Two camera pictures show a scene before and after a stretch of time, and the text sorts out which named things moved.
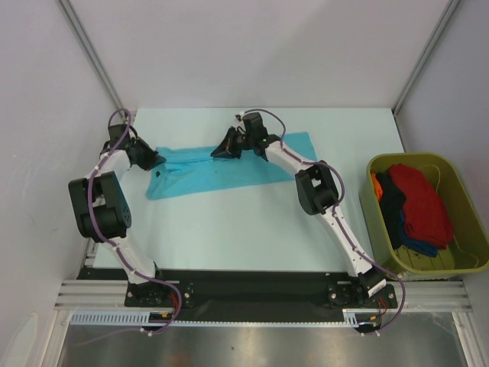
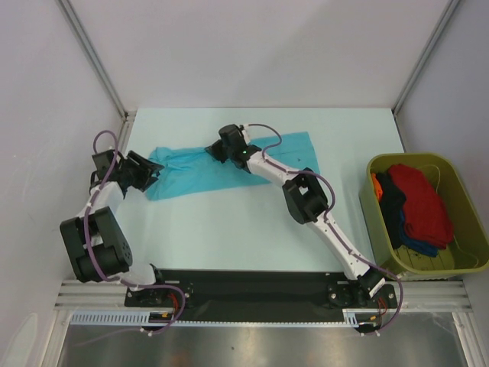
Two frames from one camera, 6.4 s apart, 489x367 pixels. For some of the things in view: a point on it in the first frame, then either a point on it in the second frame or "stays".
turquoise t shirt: x=192 y=171 stays
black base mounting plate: x=252 y=296 stays
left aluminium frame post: x=93 y=55 stays
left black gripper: x=153 y=160 to x=144 y=169
